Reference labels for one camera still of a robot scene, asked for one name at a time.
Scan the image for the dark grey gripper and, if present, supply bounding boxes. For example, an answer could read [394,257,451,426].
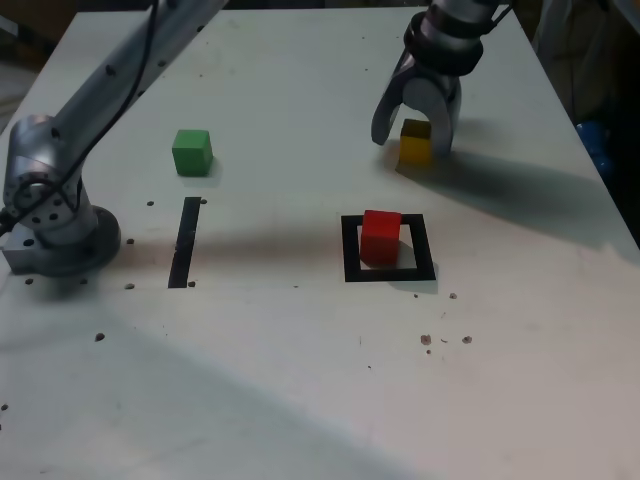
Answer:
[371,42,484,157]

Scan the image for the yellow cube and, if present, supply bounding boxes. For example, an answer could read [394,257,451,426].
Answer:
[398,118,434,167]

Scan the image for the red cube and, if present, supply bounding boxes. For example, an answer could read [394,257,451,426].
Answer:
[359,209,404,267]

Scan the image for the green cube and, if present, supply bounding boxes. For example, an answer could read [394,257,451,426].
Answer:
[171,128,215,177]

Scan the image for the black tape square outline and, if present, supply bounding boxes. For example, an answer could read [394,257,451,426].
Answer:
[340,213,437,284]

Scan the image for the grey cloth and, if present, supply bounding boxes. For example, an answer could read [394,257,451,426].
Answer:
[531,0,609,121]

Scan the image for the blue object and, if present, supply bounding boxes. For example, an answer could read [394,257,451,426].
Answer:
[574,118,614,176]

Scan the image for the black tape strip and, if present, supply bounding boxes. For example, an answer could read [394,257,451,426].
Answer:
[168,196,202,290]

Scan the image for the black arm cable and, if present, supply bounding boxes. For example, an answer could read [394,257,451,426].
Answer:
[0,0,161,236]

